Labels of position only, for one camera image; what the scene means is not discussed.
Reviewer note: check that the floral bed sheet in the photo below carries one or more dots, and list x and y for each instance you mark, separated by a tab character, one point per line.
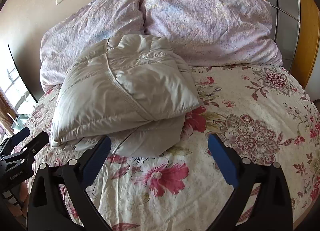
264	117

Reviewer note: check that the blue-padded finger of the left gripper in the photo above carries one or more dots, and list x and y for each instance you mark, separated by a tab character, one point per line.
9	143

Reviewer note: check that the wooden headboard with grey panels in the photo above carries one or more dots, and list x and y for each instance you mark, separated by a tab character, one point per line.
296	32

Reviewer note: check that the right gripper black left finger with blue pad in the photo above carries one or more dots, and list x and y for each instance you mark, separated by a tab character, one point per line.
47	209

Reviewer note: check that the right lilac pillow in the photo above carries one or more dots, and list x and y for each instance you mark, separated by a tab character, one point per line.
214	32

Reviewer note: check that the left lilac pillow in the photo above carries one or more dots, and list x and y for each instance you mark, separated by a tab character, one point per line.
96	21

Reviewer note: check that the lilac pillow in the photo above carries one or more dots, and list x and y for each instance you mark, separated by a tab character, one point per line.
214	32
96	21

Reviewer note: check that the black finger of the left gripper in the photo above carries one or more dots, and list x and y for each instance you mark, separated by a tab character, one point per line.
30	147

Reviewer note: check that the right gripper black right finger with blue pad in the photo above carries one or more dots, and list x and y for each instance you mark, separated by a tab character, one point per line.
257	195

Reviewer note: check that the beige puffer jacket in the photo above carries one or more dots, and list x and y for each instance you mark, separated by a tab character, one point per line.
133	89

